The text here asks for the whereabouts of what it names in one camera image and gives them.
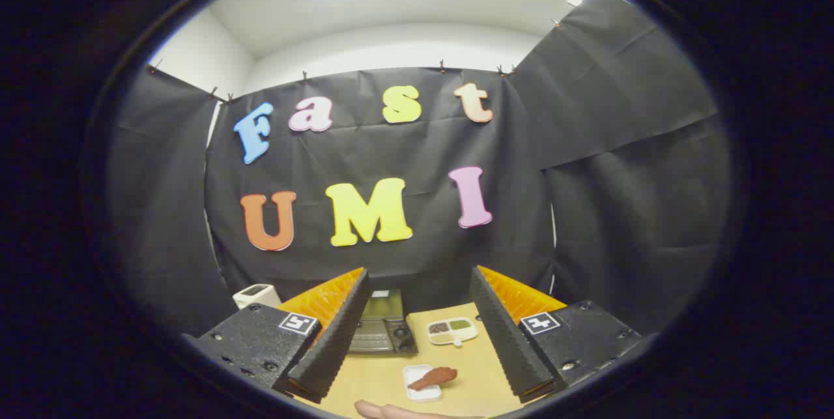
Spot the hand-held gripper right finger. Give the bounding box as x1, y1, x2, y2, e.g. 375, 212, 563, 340
469, 266, 643, 405

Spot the reddish brown meat piece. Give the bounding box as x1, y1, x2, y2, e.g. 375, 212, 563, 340
408, 367, 458, 392

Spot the white divided grain plate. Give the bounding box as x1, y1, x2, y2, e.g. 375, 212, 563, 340
427, 317, 479, 348

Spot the white rectangular tray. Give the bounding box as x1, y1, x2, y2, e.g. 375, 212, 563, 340
402, 364, 444, 403

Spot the white bread toaster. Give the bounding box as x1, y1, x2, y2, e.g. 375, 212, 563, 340
233, 283, 282, 310

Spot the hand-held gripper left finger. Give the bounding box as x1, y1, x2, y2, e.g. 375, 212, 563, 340
184, 267, 372, 405

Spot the black toaster oven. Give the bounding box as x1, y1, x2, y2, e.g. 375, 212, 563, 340
345, 285, 419, 356

